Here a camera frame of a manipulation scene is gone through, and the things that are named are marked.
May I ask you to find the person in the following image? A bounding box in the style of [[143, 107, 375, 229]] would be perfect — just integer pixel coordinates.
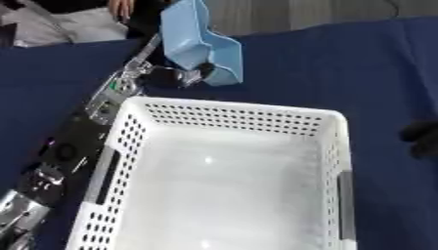
[[0, 0, 173, 37]]

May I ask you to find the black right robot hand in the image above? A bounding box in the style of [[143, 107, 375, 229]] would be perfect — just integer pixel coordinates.
[[397, 119, 438, 160]]

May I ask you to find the light blue plastic scoop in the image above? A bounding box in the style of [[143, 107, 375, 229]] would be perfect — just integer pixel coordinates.
[[158, 0, 246, 87]]

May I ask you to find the white plastic bag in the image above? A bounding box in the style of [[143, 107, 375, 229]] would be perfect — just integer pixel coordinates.
[[0, 4, 130, 49]]

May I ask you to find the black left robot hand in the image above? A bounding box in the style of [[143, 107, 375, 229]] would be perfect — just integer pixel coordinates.
[[135, 62, 218, 90]]

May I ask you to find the white perforated plastic basket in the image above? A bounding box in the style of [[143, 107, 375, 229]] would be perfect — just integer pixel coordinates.
[[63, 96, 360, 250]]

